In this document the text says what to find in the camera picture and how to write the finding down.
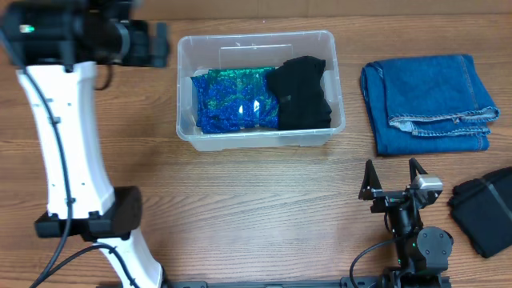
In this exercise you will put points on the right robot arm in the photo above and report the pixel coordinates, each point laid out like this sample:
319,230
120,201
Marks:
422,251

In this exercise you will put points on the black garment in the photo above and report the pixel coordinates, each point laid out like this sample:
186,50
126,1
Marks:
301,99
482,209

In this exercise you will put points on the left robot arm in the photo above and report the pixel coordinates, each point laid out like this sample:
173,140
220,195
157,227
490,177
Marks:
56,47

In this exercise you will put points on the blue denim jeans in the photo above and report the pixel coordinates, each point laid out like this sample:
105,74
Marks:
426,105

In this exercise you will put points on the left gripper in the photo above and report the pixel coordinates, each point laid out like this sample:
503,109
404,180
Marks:
146,54

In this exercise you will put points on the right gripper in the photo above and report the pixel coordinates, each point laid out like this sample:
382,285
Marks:
385,197

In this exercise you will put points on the clear plastic storage bin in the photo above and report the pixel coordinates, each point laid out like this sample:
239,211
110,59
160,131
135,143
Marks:
198,54

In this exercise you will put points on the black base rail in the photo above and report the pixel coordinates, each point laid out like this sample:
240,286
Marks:
344,282

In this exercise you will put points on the blue green sequin fabric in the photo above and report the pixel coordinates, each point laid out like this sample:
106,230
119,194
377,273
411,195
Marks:
230,100

